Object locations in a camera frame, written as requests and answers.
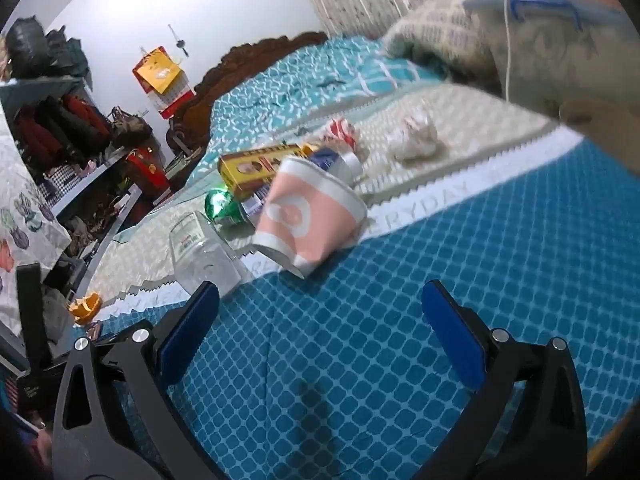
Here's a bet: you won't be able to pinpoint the grey clothes shelf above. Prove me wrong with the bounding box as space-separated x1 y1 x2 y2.
0 77 146 221

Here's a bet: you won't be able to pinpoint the orange peel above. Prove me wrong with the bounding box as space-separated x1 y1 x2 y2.
69 294 103 323

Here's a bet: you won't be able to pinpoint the hanging red dark clothes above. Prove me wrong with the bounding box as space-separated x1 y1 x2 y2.
12 94 111 171

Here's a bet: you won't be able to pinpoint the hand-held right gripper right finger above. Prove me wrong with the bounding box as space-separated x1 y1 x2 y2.
421 280 587 480

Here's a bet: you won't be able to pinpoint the clear plastic jar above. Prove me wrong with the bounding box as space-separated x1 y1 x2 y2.
170 211 251 297

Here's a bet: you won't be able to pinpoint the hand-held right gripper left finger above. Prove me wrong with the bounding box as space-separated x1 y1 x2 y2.
52 280 236 480

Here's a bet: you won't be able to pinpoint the red gift box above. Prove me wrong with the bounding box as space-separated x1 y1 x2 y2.
125 147 171 193

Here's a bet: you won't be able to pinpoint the red white wrapper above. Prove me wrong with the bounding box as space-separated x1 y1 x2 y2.
320 117 362 153

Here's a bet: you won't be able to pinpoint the yellow red wall calendar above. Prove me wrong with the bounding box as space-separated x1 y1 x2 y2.
132 46 196 120

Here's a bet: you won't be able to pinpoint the hanging key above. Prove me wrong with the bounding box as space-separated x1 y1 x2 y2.
167 24 188 58

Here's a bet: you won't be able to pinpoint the pink white paper cup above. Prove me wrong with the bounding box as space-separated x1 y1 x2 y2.
250 156 367 279

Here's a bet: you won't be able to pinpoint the cactus print cloth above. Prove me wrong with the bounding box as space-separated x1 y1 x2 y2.
0 135 71 311

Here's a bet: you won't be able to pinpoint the brown handbag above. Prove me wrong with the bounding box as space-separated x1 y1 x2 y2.
109 106 153 143

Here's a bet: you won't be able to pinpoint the yellow cardboard box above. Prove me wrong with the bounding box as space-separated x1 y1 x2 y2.
218 143 308 202

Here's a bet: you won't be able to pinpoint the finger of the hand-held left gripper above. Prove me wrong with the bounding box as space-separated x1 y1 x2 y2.
16 262 52 376

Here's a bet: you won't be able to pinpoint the black bag on shelf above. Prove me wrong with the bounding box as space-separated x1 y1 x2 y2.
5 16 48 78

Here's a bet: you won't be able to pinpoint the green drink can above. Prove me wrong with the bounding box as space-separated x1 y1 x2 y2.
204 189 248 226

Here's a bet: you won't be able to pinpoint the clear storage box blue handle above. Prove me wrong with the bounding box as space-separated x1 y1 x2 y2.
462 0 636 126

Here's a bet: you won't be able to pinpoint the white tissue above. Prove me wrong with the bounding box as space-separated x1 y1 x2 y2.
387 114 446 162

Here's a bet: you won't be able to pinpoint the teal patterned bed sheet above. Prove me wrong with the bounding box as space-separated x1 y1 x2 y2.
172 35 451 206

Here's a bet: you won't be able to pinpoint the carved wooden headboard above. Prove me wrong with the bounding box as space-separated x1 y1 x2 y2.
167 31 328 161

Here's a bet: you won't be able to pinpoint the white cable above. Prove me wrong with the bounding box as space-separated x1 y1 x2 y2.
502 0 517 103

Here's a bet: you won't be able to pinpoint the small drink carton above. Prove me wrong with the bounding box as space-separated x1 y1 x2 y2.
302 145 362 181

